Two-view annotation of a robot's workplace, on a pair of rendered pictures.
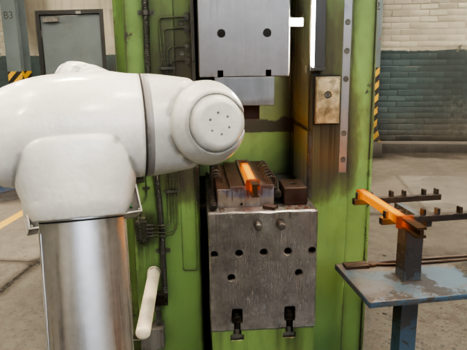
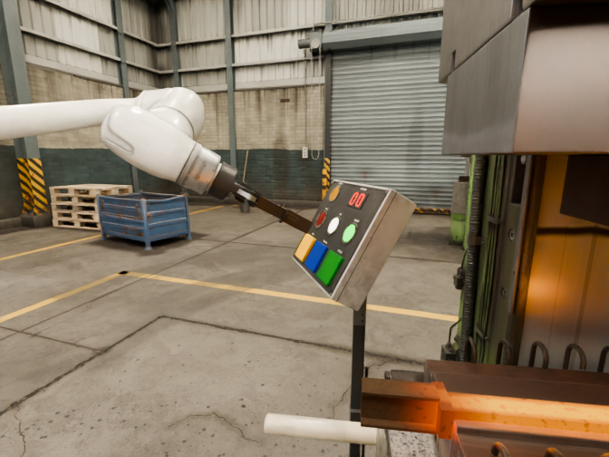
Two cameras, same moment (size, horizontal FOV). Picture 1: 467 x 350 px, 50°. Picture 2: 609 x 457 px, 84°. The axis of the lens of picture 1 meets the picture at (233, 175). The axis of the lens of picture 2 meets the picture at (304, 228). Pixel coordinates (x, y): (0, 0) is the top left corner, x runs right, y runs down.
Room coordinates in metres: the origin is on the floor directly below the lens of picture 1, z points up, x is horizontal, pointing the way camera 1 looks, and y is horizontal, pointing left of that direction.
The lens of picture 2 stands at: (1.62, -0.42, 1.27)
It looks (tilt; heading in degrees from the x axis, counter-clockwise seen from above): 12 degrees down; 102
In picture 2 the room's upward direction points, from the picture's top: straight up
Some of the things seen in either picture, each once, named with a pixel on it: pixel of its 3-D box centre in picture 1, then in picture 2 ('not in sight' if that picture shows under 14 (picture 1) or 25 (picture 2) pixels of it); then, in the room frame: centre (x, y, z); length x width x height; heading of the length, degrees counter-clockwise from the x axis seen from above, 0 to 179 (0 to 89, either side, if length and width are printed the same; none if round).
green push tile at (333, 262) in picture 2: not in sight; (331, 268); (1.52, 0.36, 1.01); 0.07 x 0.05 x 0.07; 119
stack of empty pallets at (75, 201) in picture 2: not in sight; (93, 205); (-3.69, 5.12, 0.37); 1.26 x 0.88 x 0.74; 173
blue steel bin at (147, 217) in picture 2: not in sight; (144, 217); (-1.90, 4.19, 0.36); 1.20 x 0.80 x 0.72; 161
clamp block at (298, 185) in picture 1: (292, 192); not in sight; (1.78, -0.22, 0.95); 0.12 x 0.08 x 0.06; 4
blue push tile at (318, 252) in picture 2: not in sight; (317, 257); (1.47, 0.45, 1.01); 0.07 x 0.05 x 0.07; 119
